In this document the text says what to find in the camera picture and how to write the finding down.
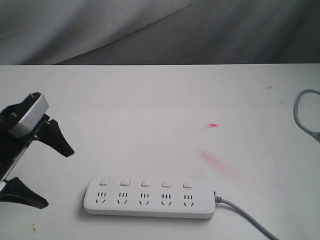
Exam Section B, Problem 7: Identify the grey backdrop cloth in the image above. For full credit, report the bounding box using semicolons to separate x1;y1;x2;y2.
0;0;320;65

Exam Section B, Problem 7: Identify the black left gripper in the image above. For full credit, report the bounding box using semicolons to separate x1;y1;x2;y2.
0;92;75;208

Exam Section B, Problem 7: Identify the white five-outlet power strip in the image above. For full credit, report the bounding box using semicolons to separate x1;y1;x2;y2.
83;176;216;220

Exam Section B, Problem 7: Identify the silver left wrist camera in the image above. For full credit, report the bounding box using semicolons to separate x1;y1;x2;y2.
8;93;49;138

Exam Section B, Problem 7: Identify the grey power cable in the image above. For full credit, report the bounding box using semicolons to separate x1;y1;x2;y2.
212;89;320;240

